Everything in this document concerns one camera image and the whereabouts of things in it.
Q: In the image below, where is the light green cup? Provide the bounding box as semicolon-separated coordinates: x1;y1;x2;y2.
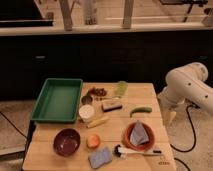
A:
115;81;128;97

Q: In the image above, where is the green pepper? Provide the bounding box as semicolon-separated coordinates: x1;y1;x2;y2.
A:
130;107;152;117

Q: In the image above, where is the white cup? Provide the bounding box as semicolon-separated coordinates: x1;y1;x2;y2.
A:
79;105;95;122

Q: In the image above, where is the blue sponge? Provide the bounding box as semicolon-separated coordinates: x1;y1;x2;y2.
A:
88;147;112;169

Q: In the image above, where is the purple bowl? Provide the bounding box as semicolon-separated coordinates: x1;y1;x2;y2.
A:
53;128;81;157

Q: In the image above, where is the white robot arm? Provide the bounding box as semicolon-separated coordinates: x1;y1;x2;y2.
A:
157;62;213;125

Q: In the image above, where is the green plastic tray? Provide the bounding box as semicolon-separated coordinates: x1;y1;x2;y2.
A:
31;78;83;123

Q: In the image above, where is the red grapes bunch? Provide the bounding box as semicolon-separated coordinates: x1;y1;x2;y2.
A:
88;87;107;97

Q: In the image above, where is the brown block eraser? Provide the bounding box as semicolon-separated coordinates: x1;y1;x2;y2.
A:
102;101;122;112

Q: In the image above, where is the grey folded cloth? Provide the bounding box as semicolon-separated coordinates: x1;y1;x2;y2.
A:
130;122;149;146

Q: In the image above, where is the small metal cup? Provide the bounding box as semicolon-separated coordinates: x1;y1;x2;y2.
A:
81;95;93;105

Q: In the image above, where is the orange bowl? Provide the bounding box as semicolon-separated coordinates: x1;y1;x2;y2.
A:
122;122;155;151

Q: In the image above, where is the white dish brush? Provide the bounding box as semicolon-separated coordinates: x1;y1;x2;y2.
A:
114;144;162;157

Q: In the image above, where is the wooden spoon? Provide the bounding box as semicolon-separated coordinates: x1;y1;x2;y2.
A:
95;96;122;101

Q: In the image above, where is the orange fruit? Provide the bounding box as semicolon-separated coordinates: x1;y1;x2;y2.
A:
86;134;101;148

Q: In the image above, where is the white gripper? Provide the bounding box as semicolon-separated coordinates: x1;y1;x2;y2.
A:
157;93;177;126

